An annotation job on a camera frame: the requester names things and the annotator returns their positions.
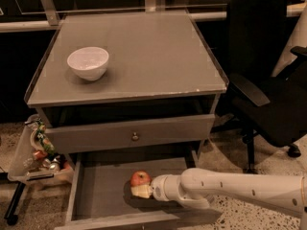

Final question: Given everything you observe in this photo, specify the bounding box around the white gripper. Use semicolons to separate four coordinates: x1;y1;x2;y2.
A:
130;174;181;202

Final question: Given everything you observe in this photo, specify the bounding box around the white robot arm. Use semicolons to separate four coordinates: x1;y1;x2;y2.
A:
130;2;306;230

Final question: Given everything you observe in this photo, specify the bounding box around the open grey middle drawer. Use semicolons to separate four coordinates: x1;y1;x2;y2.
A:
55;149;221;230

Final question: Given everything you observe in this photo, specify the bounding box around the metal rail with brackets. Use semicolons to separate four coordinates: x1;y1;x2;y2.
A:
0;0;307;35

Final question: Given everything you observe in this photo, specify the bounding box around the white ceramic bowl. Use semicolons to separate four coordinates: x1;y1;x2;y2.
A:
67;47;109;81

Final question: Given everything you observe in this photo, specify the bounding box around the closed grey top drawer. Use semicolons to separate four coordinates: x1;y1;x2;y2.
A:
47;114;215;153

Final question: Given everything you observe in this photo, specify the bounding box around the round metal drawer knob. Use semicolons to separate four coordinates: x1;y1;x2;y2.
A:
131;132;139;141

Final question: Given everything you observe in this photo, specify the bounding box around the clear plastic snack bin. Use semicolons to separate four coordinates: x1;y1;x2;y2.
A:
8;114;74;188

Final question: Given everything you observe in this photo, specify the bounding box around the black office chair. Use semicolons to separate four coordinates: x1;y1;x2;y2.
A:
220;0;307;173

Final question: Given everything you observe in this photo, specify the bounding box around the black cart leg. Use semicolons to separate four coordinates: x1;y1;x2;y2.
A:
4;182;25;225

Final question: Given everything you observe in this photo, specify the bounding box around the grey drawer cabinet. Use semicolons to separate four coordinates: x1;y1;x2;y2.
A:
26;11;226;162

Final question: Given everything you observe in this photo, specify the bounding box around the red apple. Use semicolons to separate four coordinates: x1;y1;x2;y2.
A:
130;171;152;187

